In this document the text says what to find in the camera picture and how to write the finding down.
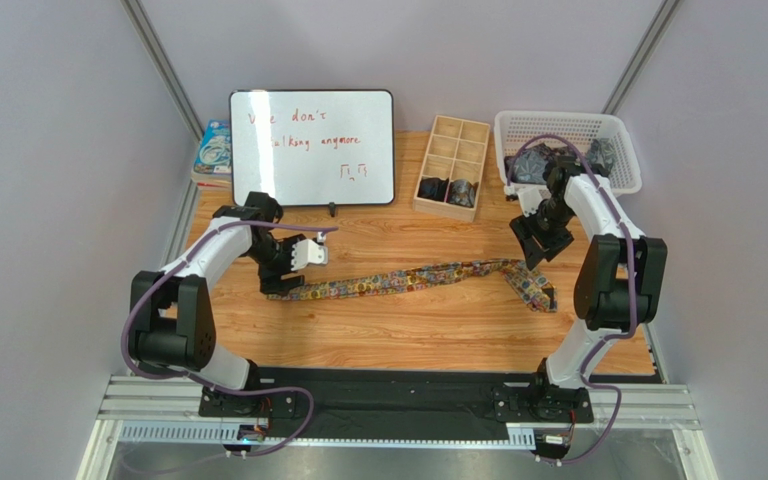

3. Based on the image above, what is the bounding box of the colourful patterned tie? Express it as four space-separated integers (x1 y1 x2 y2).
266 258 558 313

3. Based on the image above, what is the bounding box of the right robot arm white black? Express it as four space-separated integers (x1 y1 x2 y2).
510 156 668 389

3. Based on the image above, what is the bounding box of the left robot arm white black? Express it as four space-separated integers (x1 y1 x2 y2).
120 192 310 391

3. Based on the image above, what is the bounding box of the white plastic basket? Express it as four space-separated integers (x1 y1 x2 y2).
493 110 642 197

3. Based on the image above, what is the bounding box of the blue book stack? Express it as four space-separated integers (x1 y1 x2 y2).
191 120 232 190

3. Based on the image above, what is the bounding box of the wooden compartment box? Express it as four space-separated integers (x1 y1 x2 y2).
412 115 491 222

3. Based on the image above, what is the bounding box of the whiteboard with red writing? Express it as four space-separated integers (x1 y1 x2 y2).
228 89 396 207

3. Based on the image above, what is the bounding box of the rolled black tie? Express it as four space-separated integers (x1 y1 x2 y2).
416 177 449 202

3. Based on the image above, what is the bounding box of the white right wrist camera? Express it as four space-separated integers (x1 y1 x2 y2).
504 184 547 216

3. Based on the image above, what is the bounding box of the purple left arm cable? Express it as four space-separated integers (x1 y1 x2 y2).
119 219 340 461

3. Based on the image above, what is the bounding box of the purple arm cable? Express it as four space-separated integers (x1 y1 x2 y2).
119 219 340 461
505 133 638 466

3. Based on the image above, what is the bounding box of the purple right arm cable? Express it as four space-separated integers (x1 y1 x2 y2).
505 133 638 466

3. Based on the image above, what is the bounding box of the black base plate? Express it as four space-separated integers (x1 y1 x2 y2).
198 367 594 441

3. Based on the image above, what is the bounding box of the aluminium frame rail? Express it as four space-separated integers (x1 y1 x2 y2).
78 367 717 479

